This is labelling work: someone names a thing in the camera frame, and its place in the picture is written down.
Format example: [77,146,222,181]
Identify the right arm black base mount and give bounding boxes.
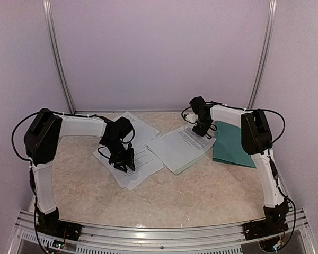
[243,201,289,240]

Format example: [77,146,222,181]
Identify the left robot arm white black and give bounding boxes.
[24,108,135,235]

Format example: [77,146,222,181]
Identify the light green clipboard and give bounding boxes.
[173,138,217,175]

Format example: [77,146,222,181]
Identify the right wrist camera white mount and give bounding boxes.
[182,113,198,124]

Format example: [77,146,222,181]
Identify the dark teal folder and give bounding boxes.
[213,121,255,168]

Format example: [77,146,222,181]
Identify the printed paper sheet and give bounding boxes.
[118,112,160,151]
[148,124,215,173]

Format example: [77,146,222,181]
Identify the aluminium frame post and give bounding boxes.
[248,0,278,109]
[42,0,76,114]

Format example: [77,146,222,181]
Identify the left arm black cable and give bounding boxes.
[11,111,136,162]

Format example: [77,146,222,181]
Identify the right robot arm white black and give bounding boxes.
[181,96,290,235]

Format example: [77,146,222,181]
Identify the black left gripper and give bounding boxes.
[103,138,135,173]

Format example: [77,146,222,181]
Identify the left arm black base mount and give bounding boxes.
[36,208,82,241]

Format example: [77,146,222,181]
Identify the right aluminium frame post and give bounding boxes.
[248,0,278,109]

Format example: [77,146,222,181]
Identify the left aluminium frame post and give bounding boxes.
[42,0,76,114]

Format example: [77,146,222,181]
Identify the front aluminium rail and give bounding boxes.
[4,210,318,253]

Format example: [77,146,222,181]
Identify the paper sheets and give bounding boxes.
[92,142,165,191]

